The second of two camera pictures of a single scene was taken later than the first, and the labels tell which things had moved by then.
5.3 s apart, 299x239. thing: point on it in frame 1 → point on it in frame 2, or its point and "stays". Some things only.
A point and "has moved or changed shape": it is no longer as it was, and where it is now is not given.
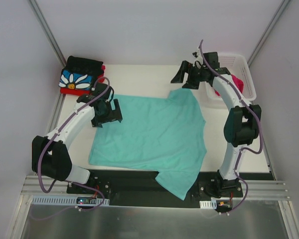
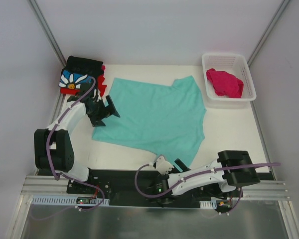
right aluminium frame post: [284, 6] stays
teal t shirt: [163, 133] has moved or changed shape
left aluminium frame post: [47, 31] stays
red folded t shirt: [100, 79] stays
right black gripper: [191, 74] → [179, 167]
